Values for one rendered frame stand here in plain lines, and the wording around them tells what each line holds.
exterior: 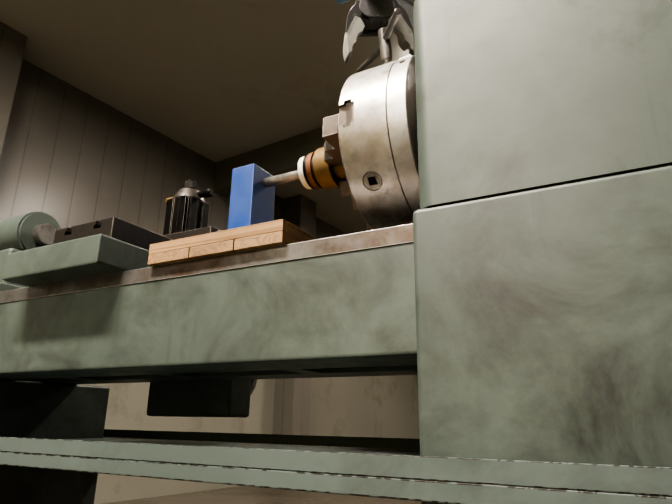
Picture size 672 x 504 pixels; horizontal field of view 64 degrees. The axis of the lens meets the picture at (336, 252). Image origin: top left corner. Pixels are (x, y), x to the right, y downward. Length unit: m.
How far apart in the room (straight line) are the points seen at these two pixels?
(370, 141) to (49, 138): 3.90
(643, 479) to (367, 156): 0.58
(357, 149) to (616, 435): 0.55
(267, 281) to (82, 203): 3.81
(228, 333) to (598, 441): 0.55
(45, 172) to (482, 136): 4.03
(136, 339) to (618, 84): 0.85
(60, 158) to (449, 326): 4.16
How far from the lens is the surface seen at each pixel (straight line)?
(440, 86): 0.79
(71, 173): 4.64
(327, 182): 1.06
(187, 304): 0.97
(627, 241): 0.65
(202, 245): 0.97
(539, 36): 0.79
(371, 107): 0.90
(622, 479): 0.55
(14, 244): 1.70
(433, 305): 0.67
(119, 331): 1.09
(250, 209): 1.11
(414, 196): 0.89
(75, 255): 1.14
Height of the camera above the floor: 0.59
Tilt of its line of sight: 18 degrees up
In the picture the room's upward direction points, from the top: 1 degrees clockwise
